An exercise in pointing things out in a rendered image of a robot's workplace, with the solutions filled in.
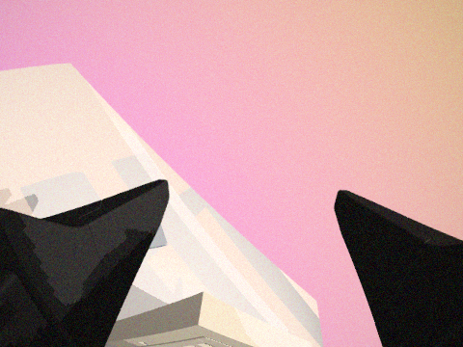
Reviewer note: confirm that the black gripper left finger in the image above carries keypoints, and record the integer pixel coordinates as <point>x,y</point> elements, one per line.
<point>80,264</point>

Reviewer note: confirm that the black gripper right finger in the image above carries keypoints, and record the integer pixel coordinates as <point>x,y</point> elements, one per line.
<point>411,274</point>

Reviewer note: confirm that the grey flat rectangular slab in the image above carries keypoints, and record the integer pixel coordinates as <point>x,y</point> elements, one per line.
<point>159,240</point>

